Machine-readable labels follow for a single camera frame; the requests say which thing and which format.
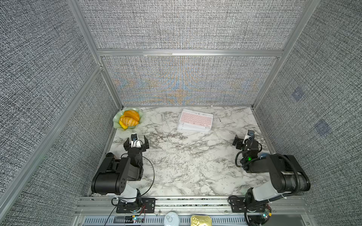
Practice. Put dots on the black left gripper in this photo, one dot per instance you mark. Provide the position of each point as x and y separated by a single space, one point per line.
144 146

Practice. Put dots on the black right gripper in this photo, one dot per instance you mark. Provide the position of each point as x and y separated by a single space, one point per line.
240 142

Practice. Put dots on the pink keyboard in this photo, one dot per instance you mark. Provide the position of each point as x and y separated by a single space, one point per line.
194 119

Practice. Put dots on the yellow keyboard mid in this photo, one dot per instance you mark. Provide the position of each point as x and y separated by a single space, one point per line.
193 129

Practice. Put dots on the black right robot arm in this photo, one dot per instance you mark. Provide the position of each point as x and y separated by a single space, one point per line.
287 178

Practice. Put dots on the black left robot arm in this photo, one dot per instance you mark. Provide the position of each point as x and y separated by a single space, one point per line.
113 174

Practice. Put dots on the orange bread pastry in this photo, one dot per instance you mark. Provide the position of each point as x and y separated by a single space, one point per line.
130 118

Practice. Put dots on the green leaf-shaped plate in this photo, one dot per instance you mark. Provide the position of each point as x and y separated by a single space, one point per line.
116 118

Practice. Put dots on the gold metal tin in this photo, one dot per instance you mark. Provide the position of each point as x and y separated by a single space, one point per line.
199 220

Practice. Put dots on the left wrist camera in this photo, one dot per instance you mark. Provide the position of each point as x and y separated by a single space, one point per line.
135 142

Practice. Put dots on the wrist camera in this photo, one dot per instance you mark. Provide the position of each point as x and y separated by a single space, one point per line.
135 142
250 135

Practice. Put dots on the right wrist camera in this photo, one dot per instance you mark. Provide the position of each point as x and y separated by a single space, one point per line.
250 135

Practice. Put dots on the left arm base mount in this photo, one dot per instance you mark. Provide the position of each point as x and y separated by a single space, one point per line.
141 205

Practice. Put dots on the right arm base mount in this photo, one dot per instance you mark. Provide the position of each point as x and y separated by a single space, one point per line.
256 213

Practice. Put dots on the aluminium front rail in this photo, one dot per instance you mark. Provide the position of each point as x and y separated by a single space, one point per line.
101 211

